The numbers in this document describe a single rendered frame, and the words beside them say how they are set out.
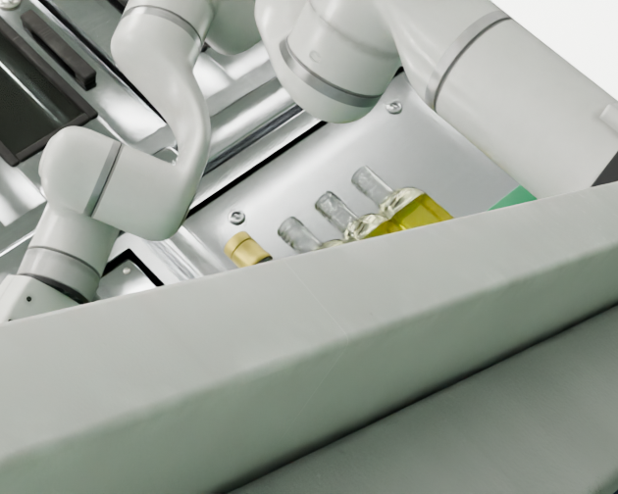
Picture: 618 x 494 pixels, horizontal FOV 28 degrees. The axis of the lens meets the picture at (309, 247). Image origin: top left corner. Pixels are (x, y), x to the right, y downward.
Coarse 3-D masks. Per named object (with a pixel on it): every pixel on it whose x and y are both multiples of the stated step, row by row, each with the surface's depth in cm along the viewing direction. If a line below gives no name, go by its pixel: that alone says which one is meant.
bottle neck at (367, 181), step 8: (360, 168) 142; (368, 168) 143; (352, 176) 142; (360, 176) 142; (368, 176) 142; (376, 176) 142; (352, 184) 143; (360, 184) 142; (368, 184) 141; (376, 184) 141; (384, 184) 141; (368, 192) 141; (376, 192) 141; (384, 192) 141; (376, 200) 141
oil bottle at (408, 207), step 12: (396, 192) 140; (408, 192) 139; (420, 192) 139; (384, 204) 139; (396, 204) 138; (408, 204) 138; (420, 204) 138; (432, 204) 138; (396, 216) 137; (408, 216) 137; (420, 216) 138; (432, 216) 138; (444, 216) 138; (408, 228) 137
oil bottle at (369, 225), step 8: (368, 216) 137; (376, 216) 137; (384, 216) 137; (352, 224) 137; (360, 224) 136; (368, 224) 136; (376, 224) 136; (384, 224) 136; (392, 224) 137; (344, 232) 137; (352, 232) 136; (360, 232) 136; (368, 232) 136; (376, 232) 136; (384, 232) 136; (392, 232) 136; (344, 240) 137; (352, 240) 135
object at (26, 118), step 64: (0, 0) 174; (64, 0) 174; (128, 0) 175; (0, 64) 169; (64, 64) 170; (256, 64) 173; (0, 128) 163; (128, 128) 165; (256, 128) 162; (0, 192) 157; (0, 256) 148; (128, 256) 154
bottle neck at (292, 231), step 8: (288, 224) 137; (296, 224) 137; (304, 224) 138; (280, 232) 137; (288, 232) 136; (296, 232) 136; (304, 232) 136; (312, 232) 137; (288, 240) 137; (296, 240) 136; (304, 240) 136; (312, 240) 136; (320, 240) 136; (296, 248) 136; (304, 248) 136; (312, 248) 135
